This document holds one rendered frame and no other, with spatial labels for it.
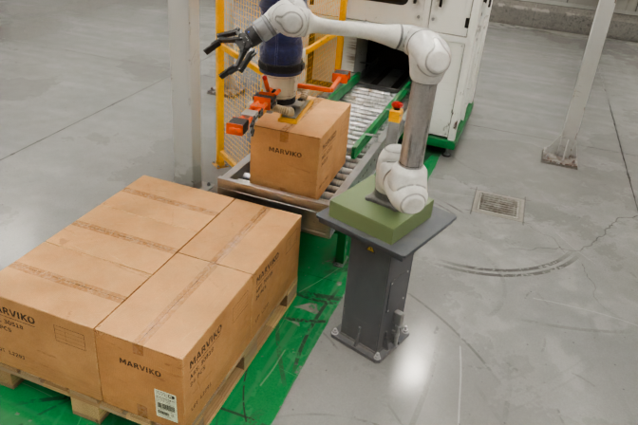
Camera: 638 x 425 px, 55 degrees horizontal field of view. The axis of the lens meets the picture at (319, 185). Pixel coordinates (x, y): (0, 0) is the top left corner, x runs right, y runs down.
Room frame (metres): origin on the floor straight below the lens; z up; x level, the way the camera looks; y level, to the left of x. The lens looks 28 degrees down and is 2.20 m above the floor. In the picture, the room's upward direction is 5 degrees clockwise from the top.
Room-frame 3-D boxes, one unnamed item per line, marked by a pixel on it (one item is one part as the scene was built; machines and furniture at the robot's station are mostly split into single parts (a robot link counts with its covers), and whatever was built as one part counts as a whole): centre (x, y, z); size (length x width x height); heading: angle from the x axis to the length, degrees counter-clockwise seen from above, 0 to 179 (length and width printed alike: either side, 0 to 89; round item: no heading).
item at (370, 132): (4.33, -0.49, 0.60); 1.60 x 0.10 x 0.09; 162
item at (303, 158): (3.29, 0.12, 0.75); 0.60 x 0.40 x 0.40; 164
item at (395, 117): (3.35, -0.41, 0.50); 0.07 x 0.07 x 1.00; 72
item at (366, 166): (3.97, -0.43, 0.50); 2.31 x 0.05 x 0.19; 162
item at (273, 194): (2.96, 0.24, 0.58); 0.70 x 0.03 x 0.06; 72
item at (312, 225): (2.96, 0.24, 0.48); 0.70 x 0.03 x 0.15; 72
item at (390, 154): (2.53, -0.34, 1.01); 0.18 x 0.16 x 0.22; 12
